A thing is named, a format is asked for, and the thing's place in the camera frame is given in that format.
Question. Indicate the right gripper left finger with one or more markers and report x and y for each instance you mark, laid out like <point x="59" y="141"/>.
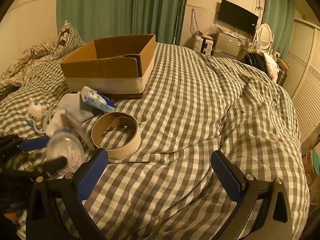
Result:
<point x="44" y="220"/>

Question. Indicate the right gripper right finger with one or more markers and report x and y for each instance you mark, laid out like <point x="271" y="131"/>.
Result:
<point x="273" y="220"/>

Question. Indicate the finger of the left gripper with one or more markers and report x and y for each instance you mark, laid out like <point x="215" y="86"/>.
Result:
<point x="34" y="144"/>
<point x="49" y="168"/>

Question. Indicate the clear plastic water bottle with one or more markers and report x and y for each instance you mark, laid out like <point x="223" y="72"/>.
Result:
<point x="65" y="142"/>

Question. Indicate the white bunny figurine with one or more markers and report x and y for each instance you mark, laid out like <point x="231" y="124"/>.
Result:
<point x="35" y="113"/>

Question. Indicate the grey folding hanger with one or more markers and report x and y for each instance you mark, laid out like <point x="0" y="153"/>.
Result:
<point x="44" y="124"/>

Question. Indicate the white sock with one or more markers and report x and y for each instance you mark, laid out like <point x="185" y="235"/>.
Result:
<point x="74" y="104"/>

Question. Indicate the floral patterned blanket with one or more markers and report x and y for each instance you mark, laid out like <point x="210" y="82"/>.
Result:
<point x="19" y="72"/>

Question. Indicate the blue white tissue pack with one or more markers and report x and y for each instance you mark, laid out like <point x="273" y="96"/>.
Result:
<point x="95" y="99"/>

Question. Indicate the checked pillow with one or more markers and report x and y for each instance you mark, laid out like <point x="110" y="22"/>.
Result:
<point x="69" y="40"/>

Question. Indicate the cardboard box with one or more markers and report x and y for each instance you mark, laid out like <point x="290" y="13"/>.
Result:
<point x="117" y="66"/>

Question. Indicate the grey checked duvet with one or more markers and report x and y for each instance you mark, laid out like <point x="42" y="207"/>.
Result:
<point x="194" y="105"/>

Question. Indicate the white louvered wardrobe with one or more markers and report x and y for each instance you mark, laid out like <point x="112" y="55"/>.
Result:
<point x="302" y="82"/>

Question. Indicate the black clothes pile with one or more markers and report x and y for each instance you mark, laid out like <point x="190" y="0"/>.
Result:
<point x="256" y="60"/>

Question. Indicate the small grey refrigerator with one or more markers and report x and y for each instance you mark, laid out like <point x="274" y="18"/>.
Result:
<point x="226" y="46"/>

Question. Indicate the oval vanity mirror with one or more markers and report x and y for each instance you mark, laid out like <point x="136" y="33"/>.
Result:
<point x="263" y="38"/>

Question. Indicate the white suitcase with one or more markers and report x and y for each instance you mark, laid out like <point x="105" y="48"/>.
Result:
<point x="203" y="44"/>

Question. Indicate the green window curtain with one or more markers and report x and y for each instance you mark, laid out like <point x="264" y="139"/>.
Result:
<point x="279" y="15"/>

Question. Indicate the wall mounted black television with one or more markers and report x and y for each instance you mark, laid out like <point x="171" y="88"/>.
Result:
<point x="237" y="16"/>

